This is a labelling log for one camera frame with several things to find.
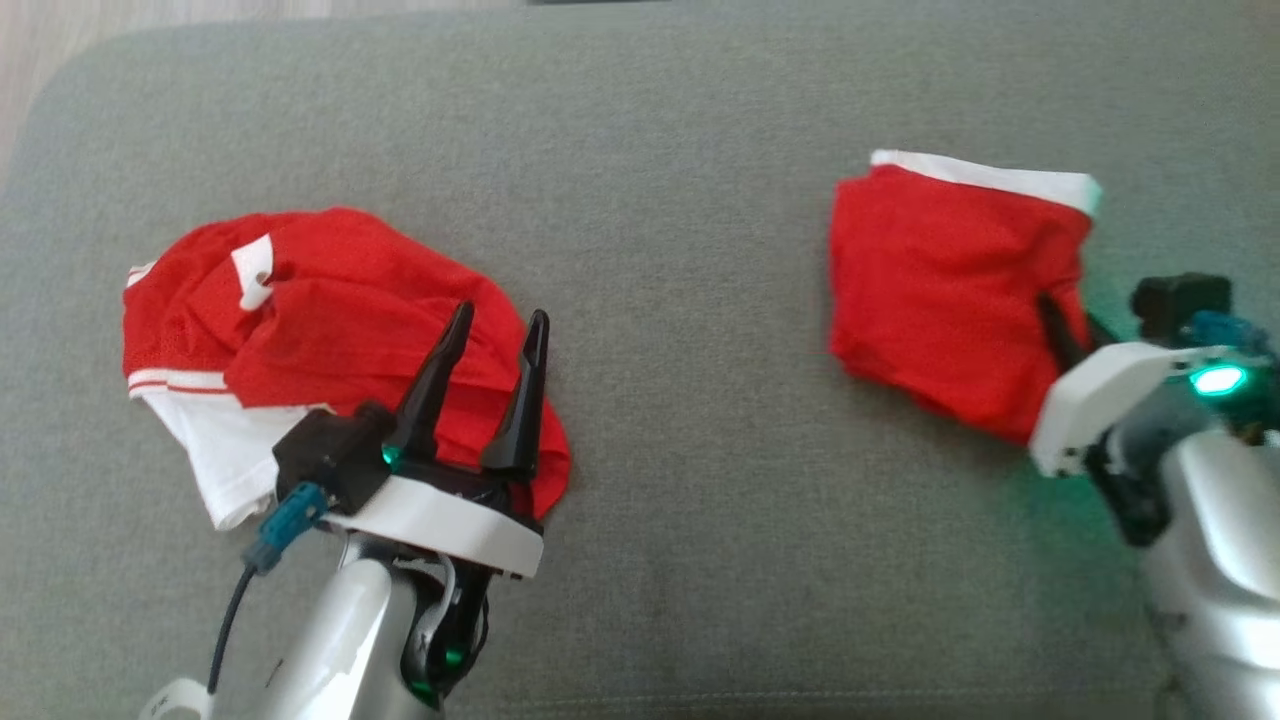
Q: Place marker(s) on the grey fabric sofa seat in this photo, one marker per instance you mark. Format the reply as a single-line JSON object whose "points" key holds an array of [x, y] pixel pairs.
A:
{"points": [[680, 250]]}

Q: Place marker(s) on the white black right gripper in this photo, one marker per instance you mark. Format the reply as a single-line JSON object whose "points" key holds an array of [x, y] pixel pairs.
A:
{"points": [[1085, 400]]}

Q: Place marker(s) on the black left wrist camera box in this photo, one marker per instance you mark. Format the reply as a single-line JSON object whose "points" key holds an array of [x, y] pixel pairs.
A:
{"points": [[330, 455]]}

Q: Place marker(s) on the red white-banded shorts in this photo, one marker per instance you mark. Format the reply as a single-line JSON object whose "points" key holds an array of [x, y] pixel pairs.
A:
{"points": [[940, 290]]}

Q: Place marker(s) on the red white basketball jersey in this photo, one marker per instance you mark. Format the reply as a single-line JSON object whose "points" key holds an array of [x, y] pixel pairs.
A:
{"points": [[330, 300]]}

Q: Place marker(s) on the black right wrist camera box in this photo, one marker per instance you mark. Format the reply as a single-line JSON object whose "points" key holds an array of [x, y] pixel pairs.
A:
{"points": [[1180, 305]]}

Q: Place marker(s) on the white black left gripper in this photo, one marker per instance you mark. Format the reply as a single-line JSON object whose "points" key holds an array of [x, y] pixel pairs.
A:
{"points": [[440, 520]]}

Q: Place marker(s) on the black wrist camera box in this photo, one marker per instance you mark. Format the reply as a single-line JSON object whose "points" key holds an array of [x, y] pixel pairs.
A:
{"points": [[1180, 305], [330, 455]]}

